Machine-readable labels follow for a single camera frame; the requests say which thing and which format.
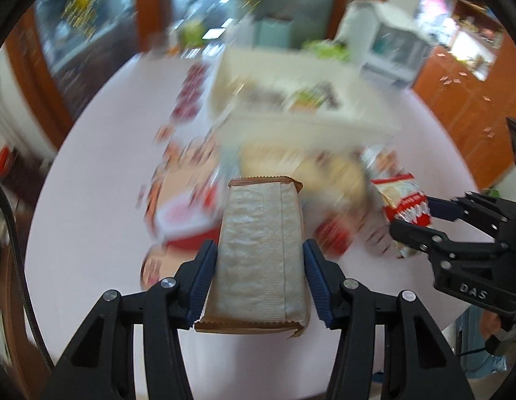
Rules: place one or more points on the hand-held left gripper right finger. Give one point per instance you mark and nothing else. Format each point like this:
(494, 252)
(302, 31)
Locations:
(318, 285)

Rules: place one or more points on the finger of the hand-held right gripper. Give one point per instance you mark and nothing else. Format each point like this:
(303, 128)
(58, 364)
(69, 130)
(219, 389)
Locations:
(420, 239)
(445, 209)

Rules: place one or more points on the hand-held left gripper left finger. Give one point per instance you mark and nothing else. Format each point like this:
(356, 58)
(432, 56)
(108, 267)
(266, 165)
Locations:
(201, 277)

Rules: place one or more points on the red white cookie packet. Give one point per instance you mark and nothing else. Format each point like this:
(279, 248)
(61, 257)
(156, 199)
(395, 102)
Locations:
(401, 200)

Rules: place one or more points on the silver foil snack packet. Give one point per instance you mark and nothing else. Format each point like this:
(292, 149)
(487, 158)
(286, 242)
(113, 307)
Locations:
(258, 258)

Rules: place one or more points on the white red fruit-print packet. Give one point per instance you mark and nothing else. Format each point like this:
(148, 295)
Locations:
(380, 160)

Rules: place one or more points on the round rice cake packet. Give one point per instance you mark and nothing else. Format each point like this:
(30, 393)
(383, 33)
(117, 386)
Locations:
(337, 179)

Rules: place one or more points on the clear bread packet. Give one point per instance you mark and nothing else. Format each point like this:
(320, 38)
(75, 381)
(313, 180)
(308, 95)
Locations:
(266, 160)

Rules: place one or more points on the white plastic tray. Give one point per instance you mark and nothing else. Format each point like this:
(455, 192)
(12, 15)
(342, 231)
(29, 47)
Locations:
(316, 127)

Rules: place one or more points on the green pastry packet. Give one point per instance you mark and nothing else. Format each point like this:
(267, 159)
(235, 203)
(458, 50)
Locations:
(308, 98)

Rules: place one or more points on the white bottle storage cabinet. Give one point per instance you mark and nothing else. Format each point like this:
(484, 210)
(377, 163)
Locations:
(391, 56)

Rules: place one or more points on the green tissue pack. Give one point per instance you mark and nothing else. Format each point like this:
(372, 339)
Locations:
(326, 49)

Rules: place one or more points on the red lidded container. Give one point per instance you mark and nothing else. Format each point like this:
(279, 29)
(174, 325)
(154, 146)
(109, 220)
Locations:
(1, 161)

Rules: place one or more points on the glass bottle with green label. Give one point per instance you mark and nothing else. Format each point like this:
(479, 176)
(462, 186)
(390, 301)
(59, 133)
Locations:
(193, 32)

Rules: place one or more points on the teal canister with brown lid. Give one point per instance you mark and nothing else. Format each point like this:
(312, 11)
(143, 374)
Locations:
(274, 33)

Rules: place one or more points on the wood-framed glass sliding door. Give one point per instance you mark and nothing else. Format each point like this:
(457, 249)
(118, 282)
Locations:
(95, 29)

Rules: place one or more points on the wooden wall cabinet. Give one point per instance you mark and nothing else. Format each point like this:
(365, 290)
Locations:
(462, 104)

